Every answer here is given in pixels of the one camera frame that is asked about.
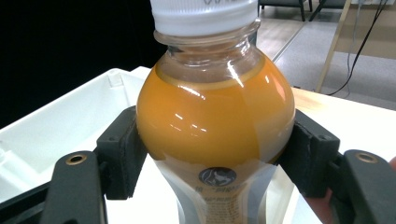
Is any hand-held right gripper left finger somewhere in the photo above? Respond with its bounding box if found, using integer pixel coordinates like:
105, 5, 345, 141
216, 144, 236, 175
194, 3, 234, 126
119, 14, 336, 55
95, 105, 149, 201

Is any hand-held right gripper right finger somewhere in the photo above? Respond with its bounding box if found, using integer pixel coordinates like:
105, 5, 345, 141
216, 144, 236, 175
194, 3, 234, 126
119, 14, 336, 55
276, 108, 342, 199

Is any white plastic tray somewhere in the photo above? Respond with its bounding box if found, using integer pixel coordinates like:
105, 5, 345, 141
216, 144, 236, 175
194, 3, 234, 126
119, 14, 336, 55
0, 67, 148, 203

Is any orange juice bottle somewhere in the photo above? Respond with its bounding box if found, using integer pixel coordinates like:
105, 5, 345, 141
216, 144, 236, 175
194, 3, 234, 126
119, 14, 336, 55
135, 0, 296, 224

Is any black curtain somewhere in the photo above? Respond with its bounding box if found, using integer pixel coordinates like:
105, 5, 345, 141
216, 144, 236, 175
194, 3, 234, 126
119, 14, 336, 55
0, 0, 170, 129

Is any dark chair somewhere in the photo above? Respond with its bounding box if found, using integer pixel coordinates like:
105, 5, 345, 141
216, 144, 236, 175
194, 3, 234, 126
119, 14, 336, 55
257, 0, 316, 22

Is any black hanging cable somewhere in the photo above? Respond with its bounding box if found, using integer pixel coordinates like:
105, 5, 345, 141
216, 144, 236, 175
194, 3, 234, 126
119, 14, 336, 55
326, 0, 389, 97

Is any wooden frame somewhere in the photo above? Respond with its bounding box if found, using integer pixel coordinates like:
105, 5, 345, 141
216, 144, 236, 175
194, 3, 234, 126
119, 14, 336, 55
315, 0, 396, 93

